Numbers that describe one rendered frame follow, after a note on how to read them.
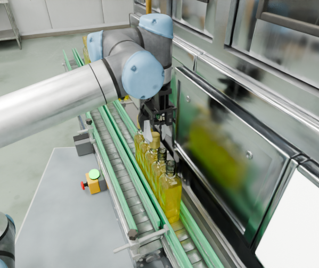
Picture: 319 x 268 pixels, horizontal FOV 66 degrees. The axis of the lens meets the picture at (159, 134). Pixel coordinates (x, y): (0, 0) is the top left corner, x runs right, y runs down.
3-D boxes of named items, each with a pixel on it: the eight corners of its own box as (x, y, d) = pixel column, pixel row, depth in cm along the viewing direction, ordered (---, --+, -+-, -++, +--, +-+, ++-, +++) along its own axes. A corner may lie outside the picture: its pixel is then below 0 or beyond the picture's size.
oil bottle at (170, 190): (179, 220, 84) (183, 177, 71) (165, 226, 82) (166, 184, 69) (172, 208, 88) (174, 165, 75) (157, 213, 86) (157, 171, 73)
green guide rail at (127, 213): (139, 243, 77) (137, 229, 72) (136, 244, 76) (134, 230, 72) (65, 58, 203) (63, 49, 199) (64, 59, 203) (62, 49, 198)
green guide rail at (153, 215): (160, 234, 79) (160, 220, 74) (157, 235, 79) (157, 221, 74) (75, 57, 206) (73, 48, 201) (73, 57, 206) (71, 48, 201)
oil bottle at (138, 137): (153, 175, 100) (152, 134, 87) (140, 179, 99) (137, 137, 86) (148, 166, 104) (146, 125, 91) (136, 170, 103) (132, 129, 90)
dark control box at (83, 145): (93, 153, 130) (90, 141, 125) (78, 157, 128) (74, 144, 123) (90, 144, 136) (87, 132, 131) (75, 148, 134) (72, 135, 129)
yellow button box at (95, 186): (106, 190, 110) (104, 179, 106) (90, 195, 108) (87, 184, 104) (103, 179, 116) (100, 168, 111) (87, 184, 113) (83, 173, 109)
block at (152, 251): (164, 258, 80) (164, 248, 76) (137, 271, 77) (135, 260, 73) (159, 249, 82) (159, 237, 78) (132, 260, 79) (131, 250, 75)
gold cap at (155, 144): (162, 147, 78) (162, 136, 75) (152, 150, 77) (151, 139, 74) (157, 140, 81) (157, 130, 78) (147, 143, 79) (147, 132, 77)
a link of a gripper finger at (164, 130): (168, 149, 74) (163, 125, 68) (160, 137, 78) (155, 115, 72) (177, 144, 75) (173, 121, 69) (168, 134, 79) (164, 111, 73)
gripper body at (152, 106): (151, 132, 65) (150, 92, 58) (140, 116, 72) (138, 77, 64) (177, 125, 68) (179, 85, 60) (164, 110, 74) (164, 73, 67)
